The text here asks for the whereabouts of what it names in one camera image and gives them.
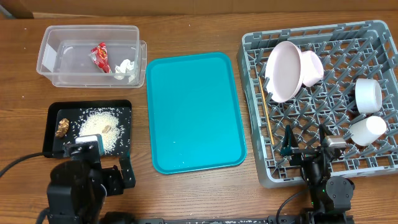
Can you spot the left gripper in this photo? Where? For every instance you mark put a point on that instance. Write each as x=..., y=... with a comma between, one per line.
x=115, y=184

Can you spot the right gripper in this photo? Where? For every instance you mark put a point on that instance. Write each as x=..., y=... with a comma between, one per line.
x=289, y=147

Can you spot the wooden chopstick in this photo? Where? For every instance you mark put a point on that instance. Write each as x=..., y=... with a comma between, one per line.
x=266, y=111

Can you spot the white cup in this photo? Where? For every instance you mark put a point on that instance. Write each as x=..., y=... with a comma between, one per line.
x=366, y=131

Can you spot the small white bowl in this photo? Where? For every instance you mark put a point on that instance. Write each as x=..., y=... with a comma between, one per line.
x=313, y=68

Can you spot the large white plate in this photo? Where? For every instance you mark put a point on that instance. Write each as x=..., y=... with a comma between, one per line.
x=283, y=69

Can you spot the grey rimmed bowl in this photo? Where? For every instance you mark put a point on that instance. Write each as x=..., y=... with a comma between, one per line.
x=368, y=95

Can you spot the brown dried mushroom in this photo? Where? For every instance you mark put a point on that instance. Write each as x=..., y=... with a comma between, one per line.
x=63, y=127

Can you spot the white tissue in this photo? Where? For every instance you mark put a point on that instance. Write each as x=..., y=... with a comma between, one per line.
x=127, y=69

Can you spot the red snack wrapper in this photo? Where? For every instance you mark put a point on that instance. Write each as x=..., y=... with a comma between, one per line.
x=99, y=56

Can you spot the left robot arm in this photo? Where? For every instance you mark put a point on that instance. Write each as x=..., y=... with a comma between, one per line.
x=79, y=187

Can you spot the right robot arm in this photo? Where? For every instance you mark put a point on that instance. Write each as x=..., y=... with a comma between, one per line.
x=330, y=195

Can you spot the grey dishwasher rack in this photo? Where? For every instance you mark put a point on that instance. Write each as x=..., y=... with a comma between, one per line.
x=348, y=51

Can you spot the white rice pile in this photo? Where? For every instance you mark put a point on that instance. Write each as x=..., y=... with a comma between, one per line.
x=113, y=124

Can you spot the teal serving tray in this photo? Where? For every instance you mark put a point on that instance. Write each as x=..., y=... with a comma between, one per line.
x=194, y=115

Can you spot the black plastic tray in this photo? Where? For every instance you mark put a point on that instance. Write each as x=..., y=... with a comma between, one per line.
x=52, y=144

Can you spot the clear plastic bin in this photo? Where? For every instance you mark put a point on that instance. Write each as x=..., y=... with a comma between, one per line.
x=64, y=55

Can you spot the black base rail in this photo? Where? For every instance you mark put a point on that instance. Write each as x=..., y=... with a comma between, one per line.
x=128, y=218

